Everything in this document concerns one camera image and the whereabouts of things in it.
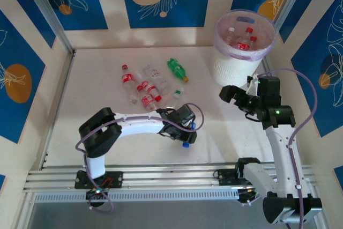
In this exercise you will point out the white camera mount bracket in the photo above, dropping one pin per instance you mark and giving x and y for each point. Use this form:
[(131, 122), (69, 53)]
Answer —
[(253, 85)]

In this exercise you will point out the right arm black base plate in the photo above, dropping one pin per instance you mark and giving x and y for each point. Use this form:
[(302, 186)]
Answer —
[(226, 178)]

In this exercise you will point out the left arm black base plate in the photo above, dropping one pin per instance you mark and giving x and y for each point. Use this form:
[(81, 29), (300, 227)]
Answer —
[(115, 179)]

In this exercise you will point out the green bottle with yellow cap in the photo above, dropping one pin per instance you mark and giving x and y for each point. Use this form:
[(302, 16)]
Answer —
[(176, 69)]

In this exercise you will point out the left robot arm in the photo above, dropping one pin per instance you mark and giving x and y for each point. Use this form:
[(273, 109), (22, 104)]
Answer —
[(139, 125)]

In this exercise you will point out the white bin with purple liner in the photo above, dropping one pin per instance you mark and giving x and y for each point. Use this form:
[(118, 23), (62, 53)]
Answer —
[(230, 70)]

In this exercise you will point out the aluminium floor rail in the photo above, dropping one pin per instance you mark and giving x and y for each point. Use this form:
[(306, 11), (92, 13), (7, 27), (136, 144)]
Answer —
[(57, 111), (265, 64)]

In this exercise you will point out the clear bottle with white cap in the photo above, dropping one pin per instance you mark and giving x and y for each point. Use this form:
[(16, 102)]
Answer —
[(231, 30)]

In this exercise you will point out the aluminium base rail beam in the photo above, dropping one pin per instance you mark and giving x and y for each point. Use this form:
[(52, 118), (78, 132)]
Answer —
[(174, 175)]

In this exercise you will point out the blue-label bottle with blue cap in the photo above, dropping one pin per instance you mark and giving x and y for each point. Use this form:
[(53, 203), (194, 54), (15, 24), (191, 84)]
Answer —
[(185, 145)]

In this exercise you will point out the clear bottle with white label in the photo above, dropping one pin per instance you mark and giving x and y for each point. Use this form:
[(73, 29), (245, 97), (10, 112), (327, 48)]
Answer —
[(158, 78)]

